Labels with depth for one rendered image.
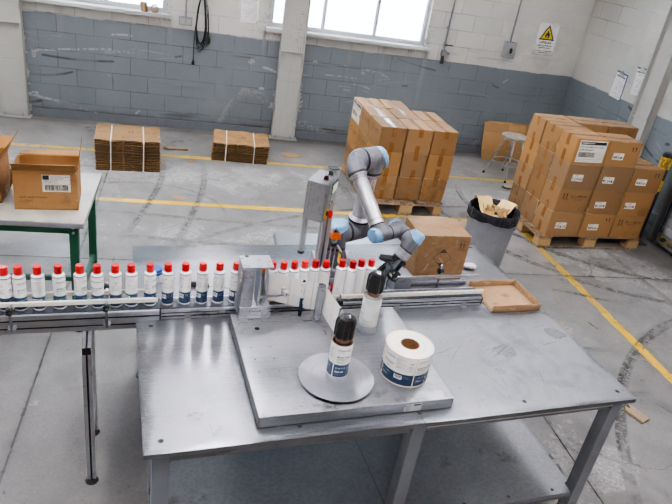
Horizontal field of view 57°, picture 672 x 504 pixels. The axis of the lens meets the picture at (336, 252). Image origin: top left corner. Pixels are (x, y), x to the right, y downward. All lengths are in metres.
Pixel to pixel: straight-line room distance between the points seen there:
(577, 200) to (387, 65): 3.22
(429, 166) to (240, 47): 2.94
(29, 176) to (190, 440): 2.13
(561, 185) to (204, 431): 4.69
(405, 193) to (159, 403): 4.45
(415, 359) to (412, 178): 4.05
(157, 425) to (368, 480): 1.15
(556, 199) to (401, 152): 1.56
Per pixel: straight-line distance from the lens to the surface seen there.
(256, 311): 2.80
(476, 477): 3.30
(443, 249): 3.40
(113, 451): 3.46
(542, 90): 9.30
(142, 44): 8.04
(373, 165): 3.12
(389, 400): 2.50
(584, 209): 6.57
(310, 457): 3.15
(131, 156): 6.71
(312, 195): 2.79
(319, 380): 2.50
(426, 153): 6.35
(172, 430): 2.34
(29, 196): 4.00
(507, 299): 3.53
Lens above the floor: 2.45
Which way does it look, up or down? 27 degrees down
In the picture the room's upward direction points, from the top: 10 degrees clockwise
